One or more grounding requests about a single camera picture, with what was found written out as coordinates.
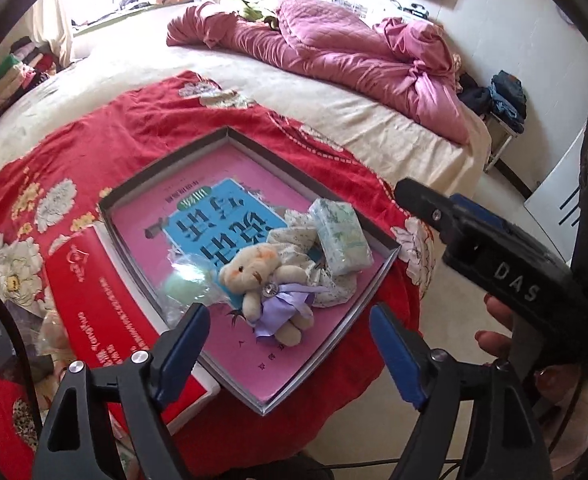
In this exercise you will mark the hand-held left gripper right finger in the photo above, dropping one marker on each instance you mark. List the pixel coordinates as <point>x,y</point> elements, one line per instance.
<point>394,355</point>

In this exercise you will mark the red floral blanket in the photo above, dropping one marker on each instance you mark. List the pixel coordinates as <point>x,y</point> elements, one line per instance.
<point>74,160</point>

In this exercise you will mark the person's right forearm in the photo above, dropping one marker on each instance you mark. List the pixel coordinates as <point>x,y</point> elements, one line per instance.
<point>564,445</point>

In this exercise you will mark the green puff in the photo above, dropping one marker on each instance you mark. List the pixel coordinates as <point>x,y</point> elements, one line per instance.
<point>186,287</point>

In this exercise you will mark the white floral cloth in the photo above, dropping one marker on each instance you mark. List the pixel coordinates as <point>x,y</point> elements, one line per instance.
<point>294,245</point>

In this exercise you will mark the stack of folded clothes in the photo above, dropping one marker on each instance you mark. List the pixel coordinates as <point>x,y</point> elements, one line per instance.
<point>14,75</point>

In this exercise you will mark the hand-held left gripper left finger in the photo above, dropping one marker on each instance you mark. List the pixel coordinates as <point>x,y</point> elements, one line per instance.
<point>184,350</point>

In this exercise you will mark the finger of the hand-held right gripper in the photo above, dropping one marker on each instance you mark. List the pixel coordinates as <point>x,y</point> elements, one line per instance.
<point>474,210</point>
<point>424,205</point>

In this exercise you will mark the red tissue pack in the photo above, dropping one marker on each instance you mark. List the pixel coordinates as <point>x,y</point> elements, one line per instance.
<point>104,310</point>

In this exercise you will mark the person's right hand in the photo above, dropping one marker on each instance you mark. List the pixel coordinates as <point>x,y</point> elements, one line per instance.
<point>491,342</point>

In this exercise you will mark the white stool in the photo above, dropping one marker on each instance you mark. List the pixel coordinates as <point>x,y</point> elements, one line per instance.
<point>499,145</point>

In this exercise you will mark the pile of dark clothes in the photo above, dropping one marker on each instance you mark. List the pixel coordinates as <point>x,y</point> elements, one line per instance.
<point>504,95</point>

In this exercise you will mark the pink quilt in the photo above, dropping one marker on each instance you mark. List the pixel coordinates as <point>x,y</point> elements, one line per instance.
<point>334,45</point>

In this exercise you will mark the green pocket tissue pack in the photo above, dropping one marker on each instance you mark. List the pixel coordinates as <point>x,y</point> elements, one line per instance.
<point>341,235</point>

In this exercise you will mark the white panel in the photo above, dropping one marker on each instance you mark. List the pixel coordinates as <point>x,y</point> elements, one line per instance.
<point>554,185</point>

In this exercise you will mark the pink picture book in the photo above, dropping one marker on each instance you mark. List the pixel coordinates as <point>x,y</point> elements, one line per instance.
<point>174,195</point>

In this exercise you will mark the green cloth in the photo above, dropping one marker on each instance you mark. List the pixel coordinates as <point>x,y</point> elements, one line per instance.
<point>249,7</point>

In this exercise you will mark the bed with cream sheet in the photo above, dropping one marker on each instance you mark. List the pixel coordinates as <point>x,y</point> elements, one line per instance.
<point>324,95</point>

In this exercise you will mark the teddy bear purple dress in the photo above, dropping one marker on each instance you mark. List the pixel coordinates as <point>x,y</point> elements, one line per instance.
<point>254,270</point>

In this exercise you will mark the white curtain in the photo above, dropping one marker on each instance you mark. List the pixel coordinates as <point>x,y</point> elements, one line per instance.
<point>54,25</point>

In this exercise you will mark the beige puff in plastic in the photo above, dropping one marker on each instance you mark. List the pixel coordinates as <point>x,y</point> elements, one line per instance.
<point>56,335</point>

